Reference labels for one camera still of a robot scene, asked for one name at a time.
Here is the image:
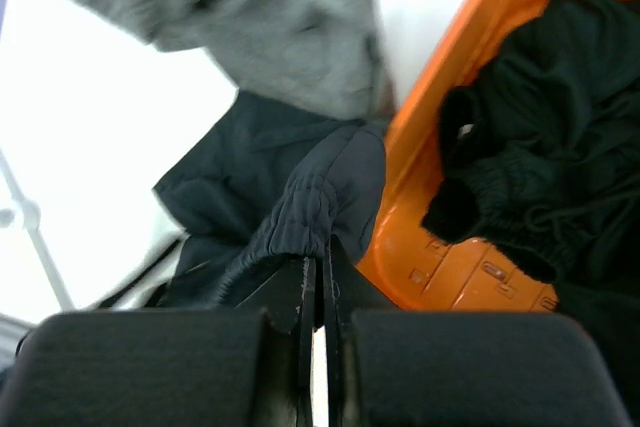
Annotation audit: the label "black shorts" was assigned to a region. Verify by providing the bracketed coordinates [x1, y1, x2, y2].
[422, 0, 639, 391]

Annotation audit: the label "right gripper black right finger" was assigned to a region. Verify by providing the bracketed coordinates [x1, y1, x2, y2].
[322, 239, 632, 426]

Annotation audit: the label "grey shorts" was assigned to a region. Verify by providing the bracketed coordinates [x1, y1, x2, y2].
[71, 0, 389, 119]

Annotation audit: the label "orange plastic basket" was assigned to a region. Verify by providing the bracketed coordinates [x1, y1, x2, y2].
[359, 0, 556, 311]

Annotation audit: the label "silver clothes rack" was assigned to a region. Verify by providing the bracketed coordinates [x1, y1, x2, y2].
[1, 152, 75, 311]

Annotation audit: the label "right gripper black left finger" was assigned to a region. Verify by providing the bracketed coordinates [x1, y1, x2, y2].
[1, 259, 316, 426]

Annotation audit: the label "dark navy shorts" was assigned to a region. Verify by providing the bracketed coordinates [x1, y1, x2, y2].
[154, 91, 386, 308]

